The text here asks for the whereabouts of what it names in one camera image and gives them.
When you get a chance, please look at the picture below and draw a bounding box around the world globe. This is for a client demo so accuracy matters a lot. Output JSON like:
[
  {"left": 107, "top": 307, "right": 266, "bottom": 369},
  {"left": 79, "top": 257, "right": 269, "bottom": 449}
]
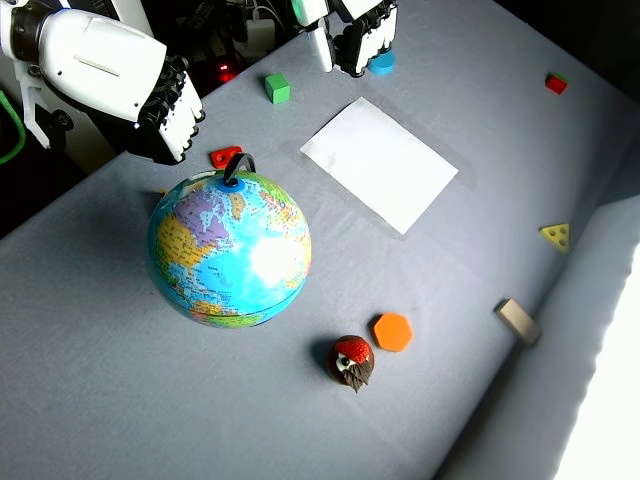
[{"left": 146, "top": 152, "right": 313, "bottom": 330}]

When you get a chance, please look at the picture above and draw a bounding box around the white paper sheet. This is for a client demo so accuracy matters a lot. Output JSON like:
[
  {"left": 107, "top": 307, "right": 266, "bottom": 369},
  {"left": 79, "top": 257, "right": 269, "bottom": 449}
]
[{"left": 299, "top": 96, "right": 460, "bottom": 236}]

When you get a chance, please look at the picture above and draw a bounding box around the orange hexagon block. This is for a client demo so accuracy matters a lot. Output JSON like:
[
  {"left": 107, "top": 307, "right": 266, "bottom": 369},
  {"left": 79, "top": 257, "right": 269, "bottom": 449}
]
[{"left": 370, "top": 312, "right": 415, "bottom": 353}]

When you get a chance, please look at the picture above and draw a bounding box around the red block with holes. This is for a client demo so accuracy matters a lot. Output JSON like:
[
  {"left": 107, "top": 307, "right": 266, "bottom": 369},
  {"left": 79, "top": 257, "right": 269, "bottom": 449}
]
[{"left": 209, "top": 145, "right": 244, "bottom": 170}]

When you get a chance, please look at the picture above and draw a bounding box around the green cube block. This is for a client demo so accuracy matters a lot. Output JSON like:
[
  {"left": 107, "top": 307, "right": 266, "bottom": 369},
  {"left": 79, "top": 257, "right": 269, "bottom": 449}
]
[{"left": 263, "top": 72, "right": 292, "bottom": 105}]

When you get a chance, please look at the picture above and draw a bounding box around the blue cylinder block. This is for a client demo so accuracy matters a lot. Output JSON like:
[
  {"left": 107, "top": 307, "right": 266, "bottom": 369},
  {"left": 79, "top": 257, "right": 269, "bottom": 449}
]
[{"left": 367, "top": 52, "right": 396, "bottom": 77}]

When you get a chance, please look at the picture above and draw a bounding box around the plain wooden rectangular block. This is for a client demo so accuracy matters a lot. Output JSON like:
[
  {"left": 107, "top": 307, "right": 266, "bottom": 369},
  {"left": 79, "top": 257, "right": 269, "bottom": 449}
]
[{"left": 494, "top": 298, "right": 542, "bottom": 346}]

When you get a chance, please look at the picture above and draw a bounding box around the white power adapter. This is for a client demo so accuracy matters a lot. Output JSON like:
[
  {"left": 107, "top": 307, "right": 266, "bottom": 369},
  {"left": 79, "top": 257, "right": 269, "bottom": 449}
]
[{"left": 243, "top": 17, "right": 279, "bottom": 52}]

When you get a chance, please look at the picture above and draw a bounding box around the yellow triangle block with holes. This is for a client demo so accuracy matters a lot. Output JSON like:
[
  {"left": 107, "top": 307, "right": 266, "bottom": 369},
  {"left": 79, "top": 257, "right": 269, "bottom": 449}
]
[{"left": 538, "top": 223, "right": 571, "bottom": 255}]

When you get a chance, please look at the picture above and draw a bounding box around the grey table cloth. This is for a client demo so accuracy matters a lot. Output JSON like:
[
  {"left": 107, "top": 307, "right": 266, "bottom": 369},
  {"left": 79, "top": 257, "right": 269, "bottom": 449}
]
[{"left": 0, "top": 0, "right": 640, "bottom": 480}]

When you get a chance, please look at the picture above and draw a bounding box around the small red and green cube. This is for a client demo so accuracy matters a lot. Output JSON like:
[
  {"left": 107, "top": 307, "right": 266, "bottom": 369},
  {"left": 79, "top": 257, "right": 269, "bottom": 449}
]
[{"left": 544, "top": 72, "right": 570, "bottom": 96}]

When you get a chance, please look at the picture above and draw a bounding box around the green cable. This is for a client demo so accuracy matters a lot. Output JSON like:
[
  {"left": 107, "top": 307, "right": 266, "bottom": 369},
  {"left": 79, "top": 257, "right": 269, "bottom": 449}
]
[{"left": 0, "top": 89, "right": 27, "bottom": 166}]

